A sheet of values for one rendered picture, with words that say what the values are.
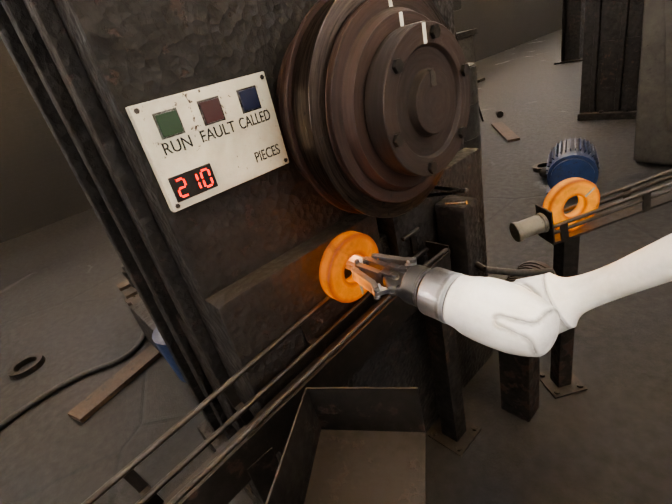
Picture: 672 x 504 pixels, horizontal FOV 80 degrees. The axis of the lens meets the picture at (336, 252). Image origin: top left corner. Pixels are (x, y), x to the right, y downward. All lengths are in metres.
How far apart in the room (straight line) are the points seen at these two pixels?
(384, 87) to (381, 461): 0.64
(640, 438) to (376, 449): 1.02
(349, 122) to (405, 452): 0.59
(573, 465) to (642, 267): 0.93
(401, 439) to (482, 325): 0.28
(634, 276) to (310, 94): 0.57
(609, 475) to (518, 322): 0.96
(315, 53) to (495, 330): 0.53
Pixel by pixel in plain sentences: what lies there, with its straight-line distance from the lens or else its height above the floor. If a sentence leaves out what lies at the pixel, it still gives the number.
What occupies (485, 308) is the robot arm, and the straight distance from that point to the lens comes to 0.64.
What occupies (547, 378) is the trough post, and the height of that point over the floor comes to 0.01.
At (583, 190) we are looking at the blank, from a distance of 1.32.
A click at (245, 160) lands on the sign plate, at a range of 0.81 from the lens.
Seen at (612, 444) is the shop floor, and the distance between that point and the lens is 1.61.
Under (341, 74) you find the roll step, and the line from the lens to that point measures 0.76.
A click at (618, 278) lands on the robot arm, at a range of 0.74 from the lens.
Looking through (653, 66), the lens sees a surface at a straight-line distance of 3.56.
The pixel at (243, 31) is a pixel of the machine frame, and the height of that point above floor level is 1.31.
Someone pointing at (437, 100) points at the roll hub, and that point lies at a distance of 0.84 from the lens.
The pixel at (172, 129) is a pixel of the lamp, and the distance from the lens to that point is 0.74.
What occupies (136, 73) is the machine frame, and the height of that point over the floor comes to 1.28.
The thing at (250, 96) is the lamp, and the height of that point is 1.20.
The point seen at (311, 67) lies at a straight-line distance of 0.74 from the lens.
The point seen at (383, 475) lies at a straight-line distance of 0.78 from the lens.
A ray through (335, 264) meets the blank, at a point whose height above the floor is 0.87.
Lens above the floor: 1.25
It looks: 26 degrees down
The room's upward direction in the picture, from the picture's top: 14 degrees counter-clockwise
